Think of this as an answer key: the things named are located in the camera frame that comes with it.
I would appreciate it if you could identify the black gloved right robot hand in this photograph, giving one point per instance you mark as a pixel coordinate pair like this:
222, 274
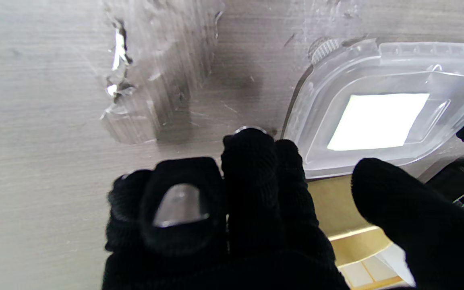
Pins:
236, 225

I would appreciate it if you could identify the clear lid with white label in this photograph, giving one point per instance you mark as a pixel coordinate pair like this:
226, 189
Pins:
377, 121

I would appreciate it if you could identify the black plastic ridged tray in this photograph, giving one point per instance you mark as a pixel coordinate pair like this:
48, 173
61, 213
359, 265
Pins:
457, 177

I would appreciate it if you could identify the tan kraft paper bowl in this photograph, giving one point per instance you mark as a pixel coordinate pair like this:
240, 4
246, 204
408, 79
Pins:
336, 209

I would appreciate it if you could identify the clear tape residue patch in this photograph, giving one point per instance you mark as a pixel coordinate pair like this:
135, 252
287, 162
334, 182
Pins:
163, 60

